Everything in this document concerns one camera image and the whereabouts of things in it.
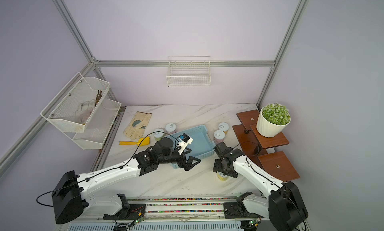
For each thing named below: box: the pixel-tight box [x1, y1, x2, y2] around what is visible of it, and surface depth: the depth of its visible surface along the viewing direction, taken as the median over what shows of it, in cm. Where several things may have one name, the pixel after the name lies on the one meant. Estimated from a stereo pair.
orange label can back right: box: [218, 122, 229, 135], surface depth 103 cm
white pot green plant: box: [256, 102, 291, 138], surface depth 70 cm
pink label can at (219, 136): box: [213, 130, 226, 145], surface depth 99 cm
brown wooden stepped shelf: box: [232, 109, 300, 182], surface depth 78 cm
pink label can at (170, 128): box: [165, 123, 177, 135], surface depth 103 cm
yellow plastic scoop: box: [119, 136, 151, 146], surface depth 100 cm
